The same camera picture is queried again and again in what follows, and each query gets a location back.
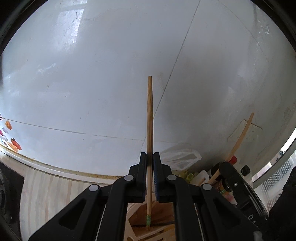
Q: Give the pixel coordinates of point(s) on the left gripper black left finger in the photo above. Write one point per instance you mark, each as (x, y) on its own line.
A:
(129, 189)

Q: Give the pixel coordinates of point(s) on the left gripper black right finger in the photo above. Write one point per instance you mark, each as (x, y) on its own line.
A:
(170, 188)

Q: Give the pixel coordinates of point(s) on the light wooden chopstick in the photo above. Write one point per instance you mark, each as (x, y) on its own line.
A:
(234, 149)

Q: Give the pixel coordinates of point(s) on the green wooden chopstick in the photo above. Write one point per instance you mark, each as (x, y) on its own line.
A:
(150, 139)

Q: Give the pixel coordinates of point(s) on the black capped bottle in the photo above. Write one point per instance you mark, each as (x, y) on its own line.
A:
(245, 170)

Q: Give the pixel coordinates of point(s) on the red capped bottle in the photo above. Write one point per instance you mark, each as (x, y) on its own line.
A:
(233, 160)

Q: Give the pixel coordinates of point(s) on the clear plastic bag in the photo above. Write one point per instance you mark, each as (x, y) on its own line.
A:
(180, 157)

